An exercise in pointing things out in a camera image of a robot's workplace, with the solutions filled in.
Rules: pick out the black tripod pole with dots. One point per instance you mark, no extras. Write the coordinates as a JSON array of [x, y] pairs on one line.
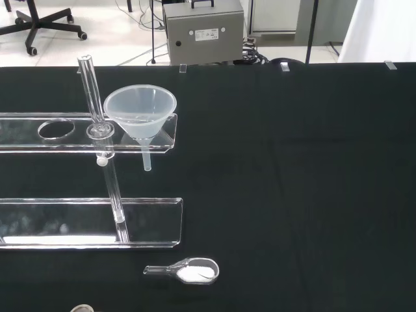
[[312, 32]]

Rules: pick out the clear cloth clip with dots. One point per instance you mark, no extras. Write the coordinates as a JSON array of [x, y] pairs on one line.
[[183, 68], [284, 66], [390, 65]]

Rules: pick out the grey metal control box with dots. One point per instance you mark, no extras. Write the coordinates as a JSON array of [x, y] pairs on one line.
[[201, 48]]

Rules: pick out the glass weighing funnel with powder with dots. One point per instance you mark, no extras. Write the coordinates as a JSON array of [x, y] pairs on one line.
[[195, 273]]

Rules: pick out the black tripod leg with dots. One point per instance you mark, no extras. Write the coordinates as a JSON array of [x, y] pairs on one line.
[[153, 32]]

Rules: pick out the black bench cloth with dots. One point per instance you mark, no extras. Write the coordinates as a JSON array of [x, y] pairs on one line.
[[292, 195]]

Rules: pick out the clear acrylic funnel stand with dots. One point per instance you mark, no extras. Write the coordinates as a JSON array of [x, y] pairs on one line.
[[111, 182]]

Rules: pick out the white curtain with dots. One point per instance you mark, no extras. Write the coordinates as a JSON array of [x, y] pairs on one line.
[[380, 32]]

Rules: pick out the black office chair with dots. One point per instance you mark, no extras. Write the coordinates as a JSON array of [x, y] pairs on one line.
[[32, 29]]

